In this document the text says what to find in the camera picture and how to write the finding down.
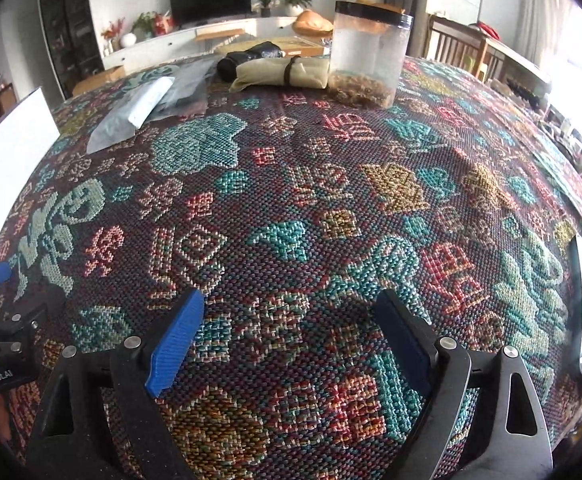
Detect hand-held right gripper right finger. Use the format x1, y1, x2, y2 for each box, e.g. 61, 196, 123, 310
373, 289, 554, 480

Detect light grey plastic bag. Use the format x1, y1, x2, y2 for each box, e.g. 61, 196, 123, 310
87, 76, 176, 155

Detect beige rolled cloth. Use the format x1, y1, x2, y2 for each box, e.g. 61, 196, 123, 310
229, 56, 330, 93

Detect red flower branches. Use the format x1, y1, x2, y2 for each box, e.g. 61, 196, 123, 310
101, 19, 126, 53

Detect black roll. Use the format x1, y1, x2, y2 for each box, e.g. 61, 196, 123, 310
217, 42, 284, 82

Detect wooden tray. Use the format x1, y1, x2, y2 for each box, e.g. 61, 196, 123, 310
213, 35, 334, 61

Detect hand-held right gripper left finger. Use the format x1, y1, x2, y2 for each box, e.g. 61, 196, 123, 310
25, 287, 206, 480

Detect black television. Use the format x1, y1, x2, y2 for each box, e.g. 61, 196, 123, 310
169, 0, 252, 27

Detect white television cabinet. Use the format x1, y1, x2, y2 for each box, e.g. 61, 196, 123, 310
103, 16, 302, 76

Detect bushy potted plant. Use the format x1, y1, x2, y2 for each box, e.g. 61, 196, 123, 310
132, 11, 156, 40

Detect colourful woven blanket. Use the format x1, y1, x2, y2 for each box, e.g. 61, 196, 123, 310
0, 55, 582, 480

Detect clear plastic jar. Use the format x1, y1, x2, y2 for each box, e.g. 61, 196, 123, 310
327, 1, 415, 110

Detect wooden bench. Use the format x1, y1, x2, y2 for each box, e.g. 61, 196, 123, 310
194, 27, 246, 53

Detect large potted plant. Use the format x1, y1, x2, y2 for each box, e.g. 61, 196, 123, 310
275, 0, 318, 17

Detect wooden chair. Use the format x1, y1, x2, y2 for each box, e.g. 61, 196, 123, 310
423, 12, 492, 81

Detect dark display cabinet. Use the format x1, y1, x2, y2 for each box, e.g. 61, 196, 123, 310
37, 0, 106, 101

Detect dark grey plastic bag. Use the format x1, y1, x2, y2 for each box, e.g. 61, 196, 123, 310
148, 55, 222, 123

